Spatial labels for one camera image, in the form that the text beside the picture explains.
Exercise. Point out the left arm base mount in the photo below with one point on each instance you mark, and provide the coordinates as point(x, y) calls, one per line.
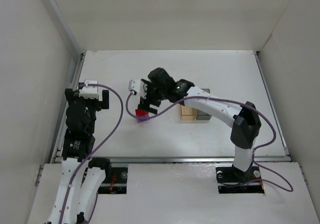
point(105, 179)

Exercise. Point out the clear orange container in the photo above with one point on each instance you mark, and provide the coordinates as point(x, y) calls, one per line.
point(187, 113)

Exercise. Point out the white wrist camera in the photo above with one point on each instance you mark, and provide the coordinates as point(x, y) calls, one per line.
point(88, 89)
point(138, 87)

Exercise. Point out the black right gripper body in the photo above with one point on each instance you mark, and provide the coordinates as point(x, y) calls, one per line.
point(152, 98)

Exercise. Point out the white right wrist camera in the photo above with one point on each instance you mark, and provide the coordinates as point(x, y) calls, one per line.
point(138, 87)

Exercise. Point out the aluminium front rail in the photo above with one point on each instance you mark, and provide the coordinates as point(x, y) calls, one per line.
point(194, 159)

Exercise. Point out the purple lego piece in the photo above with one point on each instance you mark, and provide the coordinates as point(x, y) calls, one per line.
point(143, 118)

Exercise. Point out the red lego brick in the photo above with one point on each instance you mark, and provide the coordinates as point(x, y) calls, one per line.
point(139, 112)

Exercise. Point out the clear grey container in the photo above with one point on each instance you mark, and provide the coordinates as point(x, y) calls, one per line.
point(202, 115)

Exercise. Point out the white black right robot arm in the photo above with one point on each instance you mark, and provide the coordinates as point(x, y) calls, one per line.
point(241, 118)

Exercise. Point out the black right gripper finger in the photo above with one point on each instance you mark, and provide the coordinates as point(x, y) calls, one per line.
point(153, 106)
point(143, 104)

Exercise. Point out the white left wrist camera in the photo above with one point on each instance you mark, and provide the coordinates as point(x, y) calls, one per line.
point(88, 89)

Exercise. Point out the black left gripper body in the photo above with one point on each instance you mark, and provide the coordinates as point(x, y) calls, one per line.
point(104, 99)

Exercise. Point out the aluminium frame rail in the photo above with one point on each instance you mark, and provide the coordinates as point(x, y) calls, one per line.
point(278, 127)
point(55, 67)

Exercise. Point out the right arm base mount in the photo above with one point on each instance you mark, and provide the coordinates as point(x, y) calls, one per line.
point(233, 181)

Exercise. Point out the aluminium frame rail left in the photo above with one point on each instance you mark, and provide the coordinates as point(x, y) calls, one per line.
point(55, 67)

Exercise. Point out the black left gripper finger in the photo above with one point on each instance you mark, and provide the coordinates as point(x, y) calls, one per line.
point(69, 93)
point(104, 103)

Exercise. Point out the aluminium frame rail right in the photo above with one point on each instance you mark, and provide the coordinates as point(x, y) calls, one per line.
point(278, 127)

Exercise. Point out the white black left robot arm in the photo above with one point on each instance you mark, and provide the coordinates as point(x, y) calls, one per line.
point(81, 176)

